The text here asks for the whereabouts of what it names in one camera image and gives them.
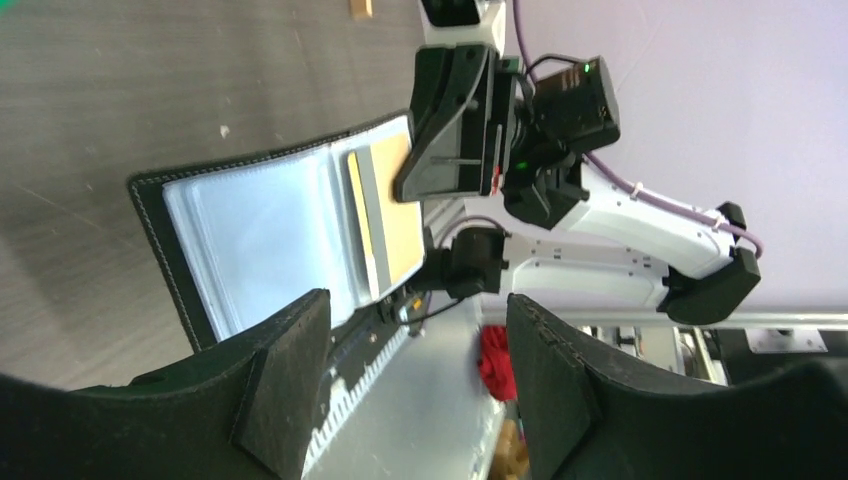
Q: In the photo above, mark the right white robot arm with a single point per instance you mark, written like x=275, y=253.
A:
x=694, y=266

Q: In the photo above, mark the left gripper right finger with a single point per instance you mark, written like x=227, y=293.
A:
x=591, y=411

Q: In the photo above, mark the slotted metal rail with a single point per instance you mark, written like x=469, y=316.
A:
x=356, y=362

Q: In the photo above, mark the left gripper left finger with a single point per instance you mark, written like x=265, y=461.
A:
x=241, y=409

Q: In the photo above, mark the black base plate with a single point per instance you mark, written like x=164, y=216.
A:
x=392, y=311

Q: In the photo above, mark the black leather card holder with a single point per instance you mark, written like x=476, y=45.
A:
x=239, y=239

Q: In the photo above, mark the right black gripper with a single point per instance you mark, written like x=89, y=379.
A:
x=529, y=139

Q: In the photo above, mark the red cloth in background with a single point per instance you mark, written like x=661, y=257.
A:
x=494, y=365

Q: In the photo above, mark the gold striped card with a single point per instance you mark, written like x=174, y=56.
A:
x=390, y=231

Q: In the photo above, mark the wooden drying rack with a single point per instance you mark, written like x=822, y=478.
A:
x=361, y=9

